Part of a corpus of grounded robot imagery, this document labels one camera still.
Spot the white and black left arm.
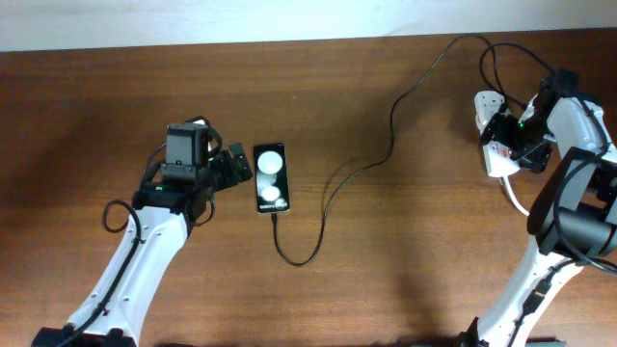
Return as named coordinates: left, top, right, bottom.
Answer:
left=32, top=119, right=253, bottom=346

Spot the white power strip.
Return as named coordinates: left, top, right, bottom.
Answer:
left=474, top=91, right=521, bottom=178

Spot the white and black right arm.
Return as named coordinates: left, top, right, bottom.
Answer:
left=455, top=69, right=616, bottom=346

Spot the black USB-C charger cable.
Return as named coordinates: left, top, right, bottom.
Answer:
left=270, top=32, right=509, bottom=268

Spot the white power strip cord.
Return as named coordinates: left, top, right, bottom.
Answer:
left=499, top=175, right=531, bottom=217

